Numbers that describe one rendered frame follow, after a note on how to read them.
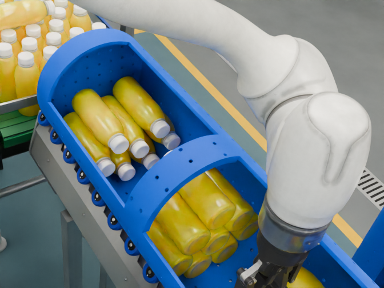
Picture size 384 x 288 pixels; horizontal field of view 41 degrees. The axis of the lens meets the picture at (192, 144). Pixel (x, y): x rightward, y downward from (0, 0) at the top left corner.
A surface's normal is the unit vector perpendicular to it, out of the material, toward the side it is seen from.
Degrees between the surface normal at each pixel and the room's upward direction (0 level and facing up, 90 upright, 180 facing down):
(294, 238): 90
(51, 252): 0
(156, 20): 106
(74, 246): 90
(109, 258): 70
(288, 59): 30
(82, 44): 18
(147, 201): 57
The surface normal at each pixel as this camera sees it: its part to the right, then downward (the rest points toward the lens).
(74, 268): 0.57, 0.62
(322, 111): -0.14, -0.60
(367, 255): -0.99, -0.11
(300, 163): -0.62, 0.36
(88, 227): -0.72, 0.05
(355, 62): 0.14, -0.72
